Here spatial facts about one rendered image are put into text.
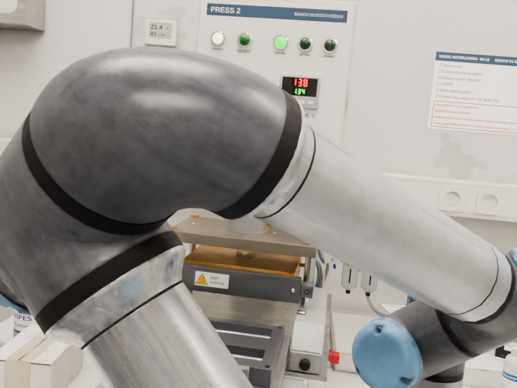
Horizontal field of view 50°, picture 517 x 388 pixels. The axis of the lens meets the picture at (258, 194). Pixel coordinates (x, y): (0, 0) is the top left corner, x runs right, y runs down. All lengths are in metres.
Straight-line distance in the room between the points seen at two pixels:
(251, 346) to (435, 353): 0.31
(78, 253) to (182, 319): 0.08
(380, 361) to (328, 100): 0.67
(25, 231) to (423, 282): 0.30
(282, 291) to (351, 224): 0.58
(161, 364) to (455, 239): 0.25
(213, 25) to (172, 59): 0.86
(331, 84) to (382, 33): 0.49
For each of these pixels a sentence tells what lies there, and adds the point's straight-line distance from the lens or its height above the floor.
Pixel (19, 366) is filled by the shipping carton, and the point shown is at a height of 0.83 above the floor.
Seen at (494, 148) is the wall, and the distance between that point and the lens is 1.66.
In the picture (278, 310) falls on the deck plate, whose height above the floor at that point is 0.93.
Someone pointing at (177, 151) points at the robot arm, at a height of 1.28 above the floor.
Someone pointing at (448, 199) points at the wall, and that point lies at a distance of 1.59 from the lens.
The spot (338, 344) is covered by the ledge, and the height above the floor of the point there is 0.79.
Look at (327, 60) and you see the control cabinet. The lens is 1.16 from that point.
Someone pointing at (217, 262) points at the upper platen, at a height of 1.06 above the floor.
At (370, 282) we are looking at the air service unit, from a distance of 1.18.
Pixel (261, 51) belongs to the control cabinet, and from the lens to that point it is 1.17.
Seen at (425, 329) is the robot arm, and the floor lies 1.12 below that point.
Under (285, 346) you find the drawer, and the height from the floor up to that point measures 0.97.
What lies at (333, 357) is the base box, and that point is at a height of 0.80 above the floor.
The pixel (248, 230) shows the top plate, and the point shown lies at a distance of 1.01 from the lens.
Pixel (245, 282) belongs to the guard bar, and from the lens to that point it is 0.96.
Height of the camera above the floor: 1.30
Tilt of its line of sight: 7 degrees down
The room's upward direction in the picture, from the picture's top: 5 degrees clockwise
